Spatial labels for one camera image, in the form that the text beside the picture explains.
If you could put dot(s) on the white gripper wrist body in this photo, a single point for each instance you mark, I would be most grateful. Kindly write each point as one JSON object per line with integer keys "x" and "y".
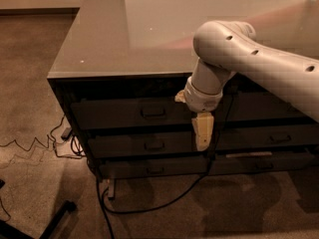
{"x": 201, "y": 101}

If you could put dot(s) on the grey drawer cabinet counter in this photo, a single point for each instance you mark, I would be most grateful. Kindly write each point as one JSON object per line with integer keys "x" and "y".
{"x": 135, "y": 49}

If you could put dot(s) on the black power adapter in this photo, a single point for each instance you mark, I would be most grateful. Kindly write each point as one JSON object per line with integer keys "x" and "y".
{"x": 66, "y": 133}

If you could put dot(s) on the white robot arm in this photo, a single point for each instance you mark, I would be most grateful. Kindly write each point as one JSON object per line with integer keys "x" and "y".
{"x": 225, "y": 49}

